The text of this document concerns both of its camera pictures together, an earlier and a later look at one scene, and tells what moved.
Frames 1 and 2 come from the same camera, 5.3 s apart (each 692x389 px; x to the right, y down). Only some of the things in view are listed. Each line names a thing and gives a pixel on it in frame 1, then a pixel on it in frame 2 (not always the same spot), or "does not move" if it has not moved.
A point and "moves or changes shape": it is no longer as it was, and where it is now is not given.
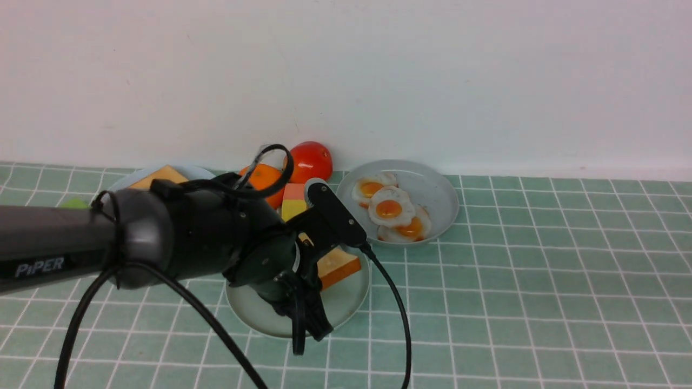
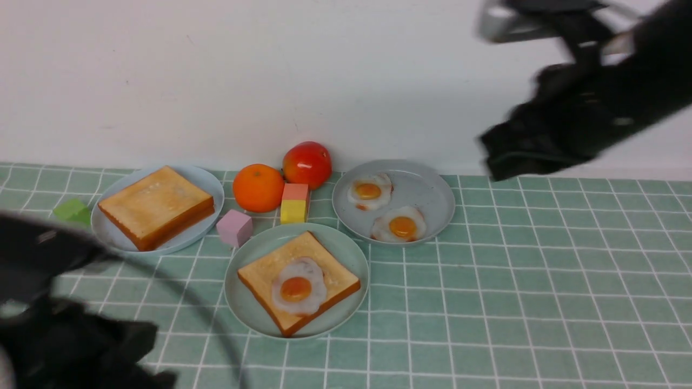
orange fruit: [264, 175] does not move
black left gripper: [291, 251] → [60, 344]
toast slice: [336, 265] moves or changes shape
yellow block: [291, 207] does not move
